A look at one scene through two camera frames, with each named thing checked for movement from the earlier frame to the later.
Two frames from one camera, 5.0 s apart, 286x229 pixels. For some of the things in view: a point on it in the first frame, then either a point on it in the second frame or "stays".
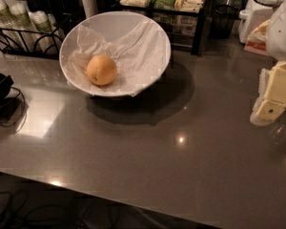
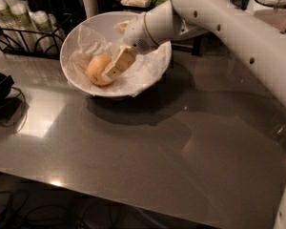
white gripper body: [282, 32] to [137, 34]
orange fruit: [101, 70] stays
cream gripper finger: [280, 92] to [125, 58]
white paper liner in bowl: [140, 56] stays
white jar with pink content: [260, 8] stays
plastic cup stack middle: [18, 9] stays
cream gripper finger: [263, 80] to [121, 27]
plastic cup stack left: [2, 13] stays
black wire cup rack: [30, 43] stays
